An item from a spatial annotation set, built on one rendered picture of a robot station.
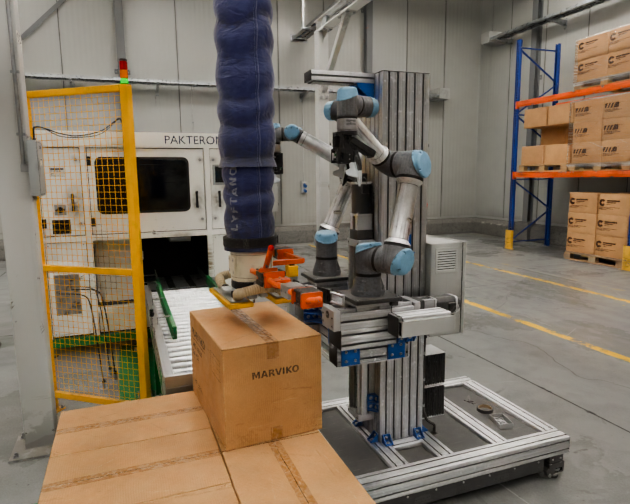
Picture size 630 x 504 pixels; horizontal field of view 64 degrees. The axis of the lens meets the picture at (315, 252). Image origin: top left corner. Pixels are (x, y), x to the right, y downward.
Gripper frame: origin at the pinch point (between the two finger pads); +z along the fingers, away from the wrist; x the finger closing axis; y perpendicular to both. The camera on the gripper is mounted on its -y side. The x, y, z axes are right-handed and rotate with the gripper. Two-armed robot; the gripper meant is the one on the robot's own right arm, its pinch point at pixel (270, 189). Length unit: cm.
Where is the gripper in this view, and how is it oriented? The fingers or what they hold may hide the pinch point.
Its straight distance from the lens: 277.5
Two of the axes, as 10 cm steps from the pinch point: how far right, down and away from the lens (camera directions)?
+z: 0.0, 9.9, 1.5
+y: 9.9, -0.2, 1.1
